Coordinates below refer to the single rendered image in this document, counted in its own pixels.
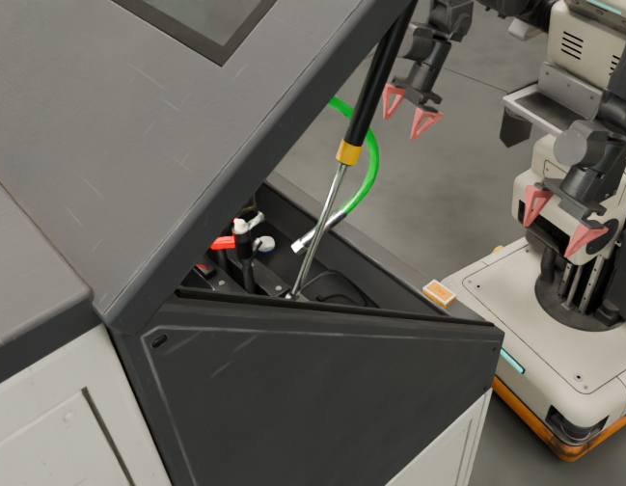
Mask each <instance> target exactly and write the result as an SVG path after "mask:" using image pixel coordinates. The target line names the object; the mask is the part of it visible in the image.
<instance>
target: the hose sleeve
mask: <svg viewBox="0 0 626 486"><path fill-rule="evenodd" d="M346 216H347V214H345V213H344V212H343V211H342V209H341V207H339V208H337V209H336V210H334V211H333V212H332V213H331V214H330V216H329V218H328V221H327V223H326V226H325V229H324V231H323V233H322V235H324V234H325V233H326V232H327V231H329V230H330V229H331V228H333V227H334V226H335V225H337V224H338V223H339V222H341V221H342V220H343V219H344V218H345V217H346ZM315 228H316V226H315V227H314V228H313V229H311V230H309V232H308V233H306V234H305V235H304V236H303V237H301V238H300V242H301V244H302V245H303V246H304V247H305V248H309V246H310V243H311V240H312V238H313V233H314V231H315Z"/></svg>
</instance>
